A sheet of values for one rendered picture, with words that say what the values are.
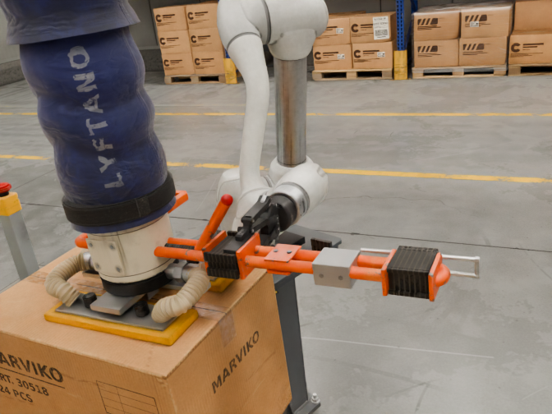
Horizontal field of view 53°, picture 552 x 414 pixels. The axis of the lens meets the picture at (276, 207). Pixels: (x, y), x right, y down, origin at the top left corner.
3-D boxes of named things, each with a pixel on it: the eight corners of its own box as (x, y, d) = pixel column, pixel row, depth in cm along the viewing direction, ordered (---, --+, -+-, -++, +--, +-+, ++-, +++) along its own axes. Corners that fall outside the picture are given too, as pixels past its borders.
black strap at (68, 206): (43, 223, 112) (36, 205, 111) (118, 181, 131) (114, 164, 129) (129, 231, 102) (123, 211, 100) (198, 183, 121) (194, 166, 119)
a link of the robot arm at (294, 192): (311, 219, 129) (301, 230, 124) (275, 216, 133) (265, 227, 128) (307, 182, 126) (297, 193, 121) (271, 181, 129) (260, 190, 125)
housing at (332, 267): (313, 286, 99) (310, 264, 97) (327, 267, 104) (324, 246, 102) (351, 291, 96) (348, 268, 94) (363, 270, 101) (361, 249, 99)
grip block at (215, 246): (204, 278, 108) (198, 250, 105) (229, 253, 115) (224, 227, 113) (241, 282, 104) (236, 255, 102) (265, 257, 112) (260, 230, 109)
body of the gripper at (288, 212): (295, 194, 121) (278, 211, 114) (299, 228, 125) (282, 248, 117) (264, 191, 125) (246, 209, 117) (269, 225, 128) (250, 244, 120)
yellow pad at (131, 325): (44, 321, 121) (37, 301, 119) (77, 296, 129) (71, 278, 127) (171, 347, 105) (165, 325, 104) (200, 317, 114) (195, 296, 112)
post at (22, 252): (61, 405, 246) (-11, 198, 206) (71, 395, 252) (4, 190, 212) (72, 409, 243) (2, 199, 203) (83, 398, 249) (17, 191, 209)
